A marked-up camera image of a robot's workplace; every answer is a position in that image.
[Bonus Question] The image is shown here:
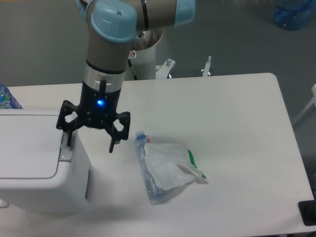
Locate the blue labelled bottle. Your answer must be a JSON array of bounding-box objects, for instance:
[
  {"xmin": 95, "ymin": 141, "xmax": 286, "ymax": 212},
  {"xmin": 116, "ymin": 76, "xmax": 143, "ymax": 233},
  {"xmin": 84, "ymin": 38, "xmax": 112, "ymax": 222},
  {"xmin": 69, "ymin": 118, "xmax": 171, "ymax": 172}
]
[{"xmin": 0, "ymin": 83, "xmax": 23, "ymax": 109}]

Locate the white furniture leg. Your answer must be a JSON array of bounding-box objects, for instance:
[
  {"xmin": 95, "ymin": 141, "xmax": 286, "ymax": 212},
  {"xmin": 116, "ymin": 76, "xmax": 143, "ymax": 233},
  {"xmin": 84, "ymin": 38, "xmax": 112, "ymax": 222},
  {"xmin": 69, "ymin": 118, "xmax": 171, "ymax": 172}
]
[{"xmin": 292, "ymin": 84, "xmax": 316, "ymax": 129}]

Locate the black device at table edge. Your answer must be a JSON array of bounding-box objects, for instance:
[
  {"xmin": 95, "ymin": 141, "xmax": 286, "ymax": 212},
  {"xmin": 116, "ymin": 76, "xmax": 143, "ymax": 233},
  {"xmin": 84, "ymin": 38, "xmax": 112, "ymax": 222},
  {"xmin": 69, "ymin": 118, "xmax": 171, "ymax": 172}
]
[{"xmin": 298, "ymin": 200, "xmax": 316, "ymax": 226}]

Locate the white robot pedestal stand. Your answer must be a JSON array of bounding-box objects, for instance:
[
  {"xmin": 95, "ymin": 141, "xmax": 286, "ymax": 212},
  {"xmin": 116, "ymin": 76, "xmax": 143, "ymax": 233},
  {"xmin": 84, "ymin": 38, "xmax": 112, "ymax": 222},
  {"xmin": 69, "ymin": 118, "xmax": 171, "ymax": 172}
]
[{"xmin": 124, "ymin": 28, "xmax": 175, "ymax": 81}]

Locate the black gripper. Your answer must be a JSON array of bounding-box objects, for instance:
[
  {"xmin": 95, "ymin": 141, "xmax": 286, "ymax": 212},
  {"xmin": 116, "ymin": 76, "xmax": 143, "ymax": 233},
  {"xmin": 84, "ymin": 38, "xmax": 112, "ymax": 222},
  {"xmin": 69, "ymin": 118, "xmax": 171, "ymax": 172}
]
[{"xmin": 56, "ymin": 82, "xmax": 131, "ymax": 154}]

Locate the large blue water jug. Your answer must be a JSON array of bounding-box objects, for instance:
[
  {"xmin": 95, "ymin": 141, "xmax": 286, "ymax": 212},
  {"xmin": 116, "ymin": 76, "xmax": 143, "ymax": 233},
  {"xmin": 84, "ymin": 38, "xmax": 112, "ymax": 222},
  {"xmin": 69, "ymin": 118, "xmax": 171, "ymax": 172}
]
[{"xmin": 273, "ymin": 0, "xmax": 316, "ymax": 30}]

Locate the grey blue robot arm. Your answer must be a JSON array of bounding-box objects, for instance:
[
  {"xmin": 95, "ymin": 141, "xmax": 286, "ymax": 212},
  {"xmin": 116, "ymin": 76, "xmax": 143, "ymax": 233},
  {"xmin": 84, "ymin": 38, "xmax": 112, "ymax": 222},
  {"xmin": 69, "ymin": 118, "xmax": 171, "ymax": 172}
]
[{"xmin": 56, "ymin": 0, "xmax": 196, "ymax": 148}]

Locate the white green plastic bag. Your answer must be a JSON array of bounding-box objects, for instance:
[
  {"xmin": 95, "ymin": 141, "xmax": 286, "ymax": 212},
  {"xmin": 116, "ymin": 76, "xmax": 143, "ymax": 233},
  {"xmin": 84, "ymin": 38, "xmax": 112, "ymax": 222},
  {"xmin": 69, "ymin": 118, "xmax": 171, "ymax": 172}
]
[{"xmin": 144, "ymin": 143, "xmax": 206, "ymax": 191}]

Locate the white push-lid trash can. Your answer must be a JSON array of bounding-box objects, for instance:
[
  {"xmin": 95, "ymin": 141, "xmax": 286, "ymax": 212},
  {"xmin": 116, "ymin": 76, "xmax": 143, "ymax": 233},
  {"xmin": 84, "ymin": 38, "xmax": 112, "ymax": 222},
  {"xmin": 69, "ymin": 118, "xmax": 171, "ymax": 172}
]
[{"xmin": 0, "ymin": 109, "xmax": 93, "ymax": 213}]

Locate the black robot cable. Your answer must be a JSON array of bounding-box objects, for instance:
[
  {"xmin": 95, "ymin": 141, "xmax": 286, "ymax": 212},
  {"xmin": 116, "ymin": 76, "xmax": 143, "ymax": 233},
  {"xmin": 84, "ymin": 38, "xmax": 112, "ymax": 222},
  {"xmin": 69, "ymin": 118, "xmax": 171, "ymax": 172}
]
[{"xmin": 127, "ymin": 58, "xmax": 138, "ymax": 81}]

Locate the crushed clear plastic bottle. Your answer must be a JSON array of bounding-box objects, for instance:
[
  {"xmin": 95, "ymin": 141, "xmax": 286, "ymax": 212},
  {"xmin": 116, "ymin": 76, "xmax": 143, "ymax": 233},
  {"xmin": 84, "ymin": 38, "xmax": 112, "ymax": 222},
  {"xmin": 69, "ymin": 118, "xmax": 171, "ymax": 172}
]
[{"xmin": 134, "ymin": 130, "xmax": 167, "ymax": 205}]

